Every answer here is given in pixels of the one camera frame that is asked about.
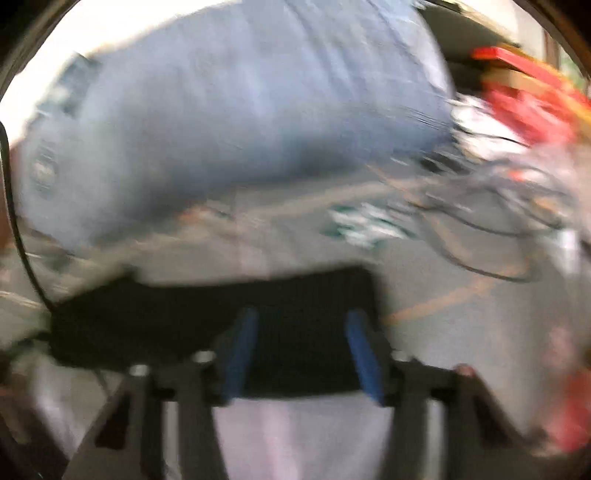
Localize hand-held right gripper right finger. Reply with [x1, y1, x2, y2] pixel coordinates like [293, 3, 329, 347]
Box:
[344, 308, 546, 480]

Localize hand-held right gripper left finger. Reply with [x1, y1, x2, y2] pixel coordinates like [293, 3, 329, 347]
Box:
[65, 307, 259, 480]

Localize thin dark cable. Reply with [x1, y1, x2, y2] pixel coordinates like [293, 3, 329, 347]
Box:
[416, 175, 550, 283]

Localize blue plaid pillow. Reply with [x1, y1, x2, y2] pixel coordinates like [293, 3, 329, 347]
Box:
[14, 0, 455, 250]

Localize red blurred object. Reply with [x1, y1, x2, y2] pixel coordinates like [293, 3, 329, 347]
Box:
[471, 44, 591, 144]

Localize grey printed bedsheet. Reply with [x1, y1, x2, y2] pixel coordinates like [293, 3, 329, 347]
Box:
[0, 152, 591, 480]

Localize black pants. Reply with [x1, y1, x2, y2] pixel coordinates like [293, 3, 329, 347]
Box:
[48, 268, 389, 400]

